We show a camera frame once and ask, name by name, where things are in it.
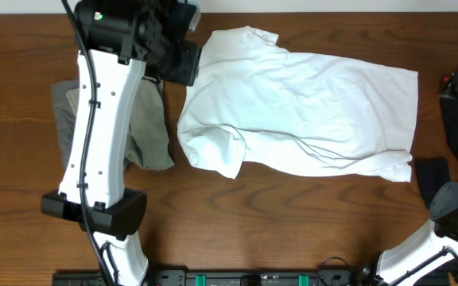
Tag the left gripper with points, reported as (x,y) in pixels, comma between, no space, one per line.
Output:
(188,73)

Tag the white t-shirt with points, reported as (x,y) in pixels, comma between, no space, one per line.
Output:
(301,113)

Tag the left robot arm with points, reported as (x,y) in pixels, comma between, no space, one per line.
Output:
(120,43)

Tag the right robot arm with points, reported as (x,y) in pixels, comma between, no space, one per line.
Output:
(436,242)

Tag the khaki folded shorts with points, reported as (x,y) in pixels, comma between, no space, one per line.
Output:
(147,143)

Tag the grey folded garment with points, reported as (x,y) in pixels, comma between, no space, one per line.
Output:
(64,116)

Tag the black mounting rail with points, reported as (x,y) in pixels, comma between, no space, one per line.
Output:
(182,278)

